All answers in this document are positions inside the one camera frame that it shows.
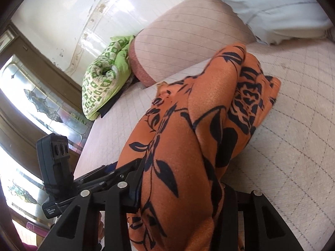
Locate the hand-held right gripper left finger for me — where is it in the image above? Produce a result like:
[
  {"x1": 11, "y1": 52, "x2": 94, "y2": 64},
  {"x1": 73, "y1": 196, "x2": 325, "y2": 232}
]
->
[{"x1": 38, "y1": 169, "x2": 144, "y2": 251}]

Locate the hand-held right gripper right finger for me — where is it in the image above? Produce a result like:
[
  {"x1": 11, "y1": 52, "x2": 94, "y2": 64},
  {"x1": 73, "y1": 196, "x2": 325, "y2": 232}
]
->
[{"x1": 220, "y1": 183, "x2": 305, "y2": 251}]

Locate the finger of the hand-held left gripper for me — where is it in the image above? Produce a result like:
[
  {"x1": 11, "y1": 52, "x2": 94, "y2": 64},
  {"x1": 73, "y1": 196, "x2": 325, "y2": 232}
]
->
[{"x1": 74, "y1": 158, "x2": 145, "y2": 193}]

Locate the orange black floral garment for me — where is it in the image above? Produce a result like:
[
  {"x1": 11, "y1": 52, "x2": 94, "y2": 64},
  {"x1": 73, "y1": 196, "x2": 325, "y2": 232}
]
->
[{"x1": 115, "y1": 42, "x2": 282, "y2": 251}]

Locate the pink cloth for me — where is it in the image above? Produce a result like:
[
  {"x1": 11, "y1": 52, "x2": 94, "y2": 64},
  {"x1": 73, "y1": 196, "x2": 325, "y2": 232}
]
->
[{"x1": 25, "y1": 221, "x2": 51, "y2": 251}]

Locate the green patterned pillow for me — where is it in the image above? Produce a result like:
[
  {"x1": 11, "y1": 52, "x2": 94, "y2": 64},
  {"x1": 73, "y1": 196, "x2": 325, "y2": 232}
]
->
[{"x1": 82, "y1": 35, "x2": 135, "y2": 121}]

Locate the pink quilted sofa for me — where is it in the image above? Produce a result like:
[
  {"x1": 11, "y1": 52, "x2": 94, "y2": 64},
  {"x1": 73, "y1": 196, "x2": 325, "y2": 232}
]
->
[{"x1": 75, "y1": 0, "x2": 335, "y2": 251}]

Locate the brown stained-glass wooden door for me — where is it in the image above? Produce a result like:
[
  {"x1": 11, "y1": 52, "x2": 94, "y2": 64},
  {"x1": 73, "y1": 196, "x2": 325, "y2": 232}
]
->
[{"x1": 0, "y1": 23, "x2": 92, "y2": 251}]

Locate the grey blue pillow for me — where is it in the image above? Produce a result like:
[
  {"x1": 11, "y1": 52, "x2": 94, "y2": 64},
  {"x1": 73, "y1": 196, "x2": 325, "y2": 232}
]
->
[{"x1": 187, "y1": 0, "x2": 333, "y2": 45}]

